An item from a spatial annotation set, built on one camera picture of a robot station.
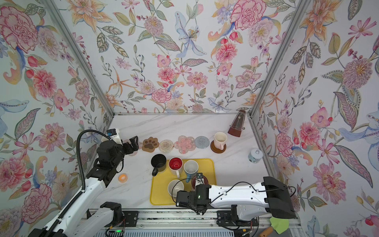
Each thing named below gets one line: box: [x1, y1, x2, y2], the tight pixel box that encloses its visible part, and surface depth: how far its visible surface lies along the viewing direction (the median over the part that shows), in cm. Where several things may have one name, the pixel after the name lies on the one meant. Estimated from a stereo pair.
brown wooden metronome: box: [227, 109, 246, 138], surface depth 105 cm
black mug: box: [151, 154, 167, 177], surface depth 87 cm
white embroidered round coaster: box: [158, 139, 174, 154], surface depth 103 cm
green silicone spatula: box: [269, 216, 290, 235], surface depth 75 cm
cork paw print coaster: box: [142, 136, 160, 153], surface depth 105 cm
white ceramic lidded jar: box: [247, 148, 264, 164], surface depth 95 cm
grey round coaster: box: [194, 135, 210, 150], surface depth 106 cm
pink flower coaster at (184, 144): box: [173, 135, 196, 155], surface depth 106 cm
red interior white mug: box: [168, 156, 184, 179], surface depth 88 cm
